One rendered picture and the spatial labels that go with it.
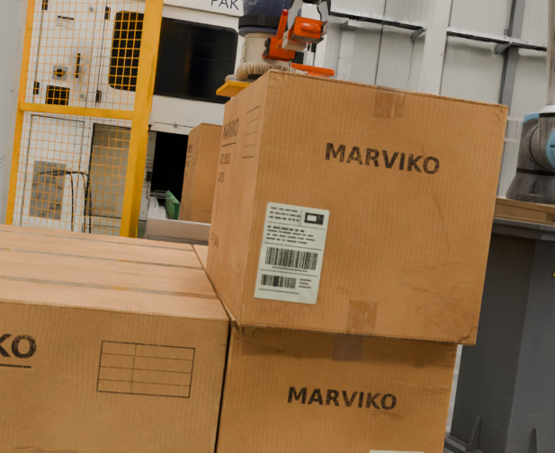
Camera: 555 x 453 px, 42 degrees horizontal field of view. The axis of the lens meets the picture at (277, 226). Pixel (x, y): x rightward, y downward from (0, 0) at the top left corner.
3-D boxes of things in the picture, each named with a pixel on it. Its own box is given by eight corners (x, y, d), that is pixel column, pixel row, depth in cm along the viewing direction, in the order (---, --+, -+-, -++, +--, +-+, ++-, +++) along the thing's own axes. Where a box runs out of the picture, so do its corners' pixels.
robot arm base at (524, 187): (541, 199, 240) (545, 169, 239) (583, 207, 223) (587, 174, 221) (493, 196, 234) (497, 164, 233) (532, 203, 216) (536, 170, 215)
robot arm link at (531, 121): (557, 170, 234) (565, 115, 232) (577, 173, 217) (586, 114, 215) (509, 166, 235) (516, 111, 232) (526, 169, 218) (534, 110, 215)
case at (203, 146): (178, 224, 310) (189, 130, 307) (270, 235, 317) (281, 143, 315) (187, 237, 251) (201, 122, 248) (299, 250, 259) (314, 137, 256)
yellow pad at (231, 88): (216, 94, 274) (217, 81, 274) (242, 98, 276) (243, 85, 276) (228, 85, 241) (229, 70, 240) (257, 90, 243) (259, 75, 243)
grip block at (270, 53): (262, 57, 238) (264, 39, 238) (290, 62, 240) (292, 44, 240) (266, 54, 230) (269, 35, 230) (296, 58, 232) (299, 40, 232)
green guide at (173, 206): (152, 202, 470) (154, 189, 470) (168, 204, 472) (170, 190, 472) (153, 219, 313) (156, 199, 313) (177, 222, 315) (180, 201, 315)
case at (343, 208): (204, 271, 172) (225, 102, 169) (366, 288, 179) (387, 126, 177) (237, 326, 113) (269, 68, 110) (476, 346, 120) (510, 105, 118)
